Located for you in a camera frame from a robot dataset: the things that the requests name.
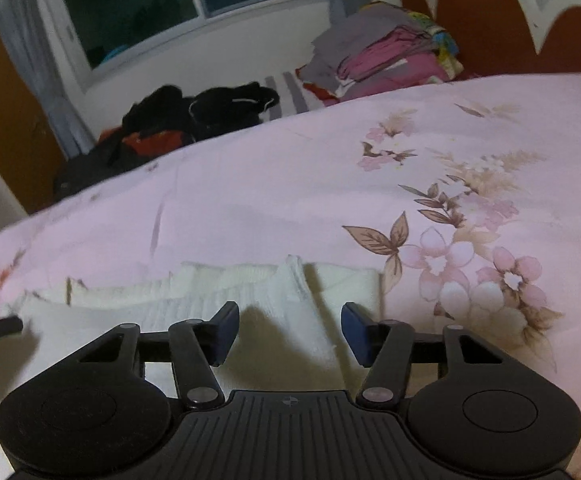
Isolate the white framed window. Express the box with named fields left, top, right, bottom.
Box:
left=30, top=0, right=344, bottom=93

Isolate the pile of folded clothes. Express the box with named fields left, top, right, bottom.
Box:
left=295, top=1, right=465, bottom=107

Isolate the red cloth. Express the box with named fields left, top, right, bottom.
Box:
left=101, top=127, right=194, bottom=161

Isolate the striped grey white cloth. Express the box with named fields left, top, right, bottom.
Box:
left=264, top=71, right=322, bottom=122

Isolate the red and white headboard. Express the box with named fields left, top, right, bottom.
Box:
left=399, top=0, right=581, bottom=83

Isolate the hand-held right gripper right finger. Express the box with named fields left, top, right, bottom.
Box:
left=341, top=302, right=504, bottom=406

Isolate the pink floral bed sheet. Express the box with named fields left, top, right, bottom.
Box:
left=0, top=74, right=581, bottom=480

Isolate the white knit sweater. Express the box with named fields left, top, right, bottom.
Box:
left=0, top=256, right=384, bottom=480

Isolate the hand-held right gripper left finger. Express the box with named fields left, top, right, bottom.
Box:
left=78, top=301, right=240, bottom=411

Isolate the brown wooden door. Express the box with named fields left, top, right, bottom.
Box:
left=0, top=7, right=67, bottom=215

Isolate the pile of black clothes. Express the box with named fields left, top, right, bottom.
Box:
left=53, top=81, right=281, bottom=202

